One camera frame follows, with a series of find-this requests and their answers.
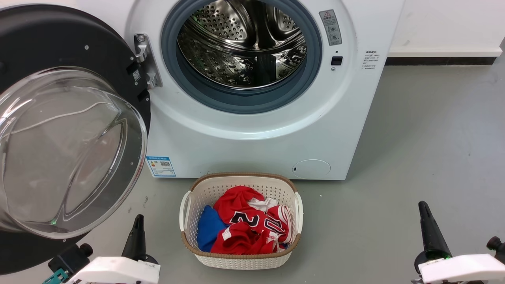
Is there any small black text sticker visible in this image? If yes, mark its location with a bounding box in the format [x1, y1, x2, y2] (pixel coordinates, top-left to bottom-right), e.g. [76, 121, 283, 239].
[361, 50, 380, 71]

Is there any white perforated laundry basket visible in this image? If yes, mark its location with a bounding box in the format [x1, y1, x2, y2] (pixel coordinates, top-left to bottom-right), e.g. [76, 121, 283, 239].
[179, 172, 304, 270]

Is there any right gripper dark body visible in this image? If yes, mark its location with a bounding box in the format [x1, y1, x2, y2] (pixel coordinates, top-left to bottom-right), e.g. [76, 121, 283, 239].
[413, 251, 453, 275]

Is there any blue energy label sticker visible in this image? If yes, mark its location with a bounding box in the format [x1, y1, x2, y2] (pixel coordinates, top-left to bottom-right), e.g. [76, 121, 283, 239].
[146, 156, 176, 178]

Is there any black round glass washer door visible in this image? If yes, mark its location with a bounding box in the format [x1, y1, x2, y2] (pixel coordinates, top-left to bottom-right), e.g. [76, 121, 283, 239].
[0, 4, 153, 275]

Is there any metal door hinge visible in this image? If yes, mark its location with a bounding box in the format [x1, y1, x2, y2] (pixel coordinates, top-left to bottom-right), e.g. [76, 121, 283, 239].
[133, 34, 163, 90]

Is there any white power cable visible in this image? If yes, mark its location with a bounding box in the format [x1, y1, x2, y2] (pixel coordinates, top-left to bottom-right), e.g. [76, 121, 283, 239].
[10, 102, 121, 135]

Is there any white garment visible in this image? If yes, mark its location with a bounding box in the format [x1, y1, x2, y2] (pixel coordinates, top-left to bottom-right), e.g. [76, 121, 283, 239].
[247, 197, 279, 212]

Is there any round white filter cover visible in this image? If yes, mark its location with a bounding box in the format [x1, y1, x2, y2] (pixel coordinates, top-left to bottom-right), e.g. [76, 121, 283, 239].
[292, 159, 331, 179]

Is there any blue garment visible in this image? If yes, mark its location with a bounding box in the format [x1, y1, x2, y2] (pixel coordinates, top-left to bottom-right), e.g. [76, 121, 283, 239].
[196, 205, 229, 253]

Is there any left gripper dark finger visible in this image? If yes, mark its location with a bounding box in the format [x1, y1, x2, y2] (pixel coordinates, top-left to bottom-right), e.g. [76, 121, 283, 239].
[135, 215, 146, 259]
[121, 215, 140, 259]

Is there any grey warning sticker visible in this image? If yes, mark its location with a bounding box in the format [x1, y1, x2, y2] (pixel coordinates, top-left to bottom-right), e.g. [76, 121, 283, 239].
[318, 9, 343, 46]

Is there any red basketball jersey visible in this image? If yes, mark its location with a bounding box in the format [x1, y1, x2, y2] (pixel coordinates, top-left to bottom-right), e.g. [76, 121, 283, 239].
[210, 185, 295, 255]

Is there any white front-load washing machine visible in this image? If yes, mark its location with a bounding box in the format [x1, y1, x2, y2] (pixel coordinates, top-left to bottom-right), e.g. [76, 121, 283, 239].
[77, 0, 406, 181]

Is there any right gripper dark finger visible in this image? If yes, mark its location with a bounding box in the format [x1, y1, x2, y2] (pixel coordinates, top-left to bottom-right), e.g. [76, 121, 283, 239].
[423, 201, 453, 256]
[418, 201, 438, 254]

